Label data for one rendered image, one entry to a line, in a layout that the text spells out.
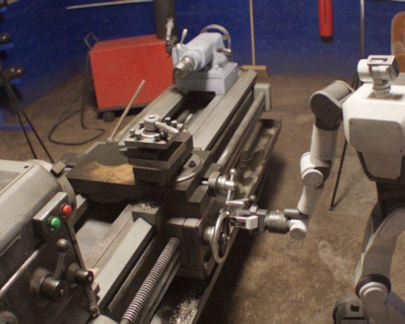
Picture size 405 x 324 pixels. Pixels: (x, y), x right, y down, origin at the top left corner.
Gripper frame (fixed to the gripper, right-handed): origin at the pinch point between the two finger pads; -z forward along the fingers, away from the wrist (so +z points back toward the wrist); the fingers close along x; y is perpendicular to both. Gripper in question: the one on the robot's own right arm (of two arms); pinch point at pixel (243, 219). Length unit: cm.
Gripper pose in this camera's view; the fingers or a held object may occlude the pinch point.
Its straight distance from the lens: 192.3
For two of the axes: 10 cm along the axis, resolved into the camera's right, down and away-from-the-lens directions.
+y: 3.1, -1.8, 9.3
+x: -0.1, 9.8, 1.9
